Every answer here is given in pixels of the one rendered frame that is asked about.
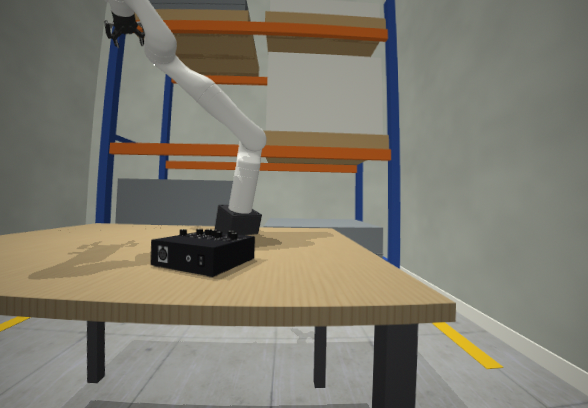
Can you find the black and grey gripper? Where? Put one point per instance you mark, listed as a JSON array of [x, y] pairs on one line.
[[122, 24]]

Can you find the black lighting desk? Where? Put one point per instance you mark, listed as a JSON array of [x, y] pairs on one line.
[[208, 254]]

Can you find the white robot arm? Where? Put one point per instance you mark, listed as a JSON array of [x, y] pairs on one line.
[[160, 48]]

